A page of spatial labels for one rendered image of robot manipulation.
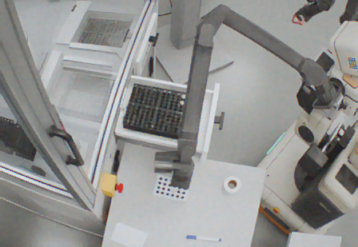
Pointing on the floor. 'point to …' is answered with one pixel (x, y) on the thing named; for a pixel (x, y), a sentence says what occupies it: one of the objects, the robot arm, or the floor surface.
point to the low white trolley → (223, 214)
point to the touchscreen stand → (185, 33)
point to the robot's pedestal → (312, 240)
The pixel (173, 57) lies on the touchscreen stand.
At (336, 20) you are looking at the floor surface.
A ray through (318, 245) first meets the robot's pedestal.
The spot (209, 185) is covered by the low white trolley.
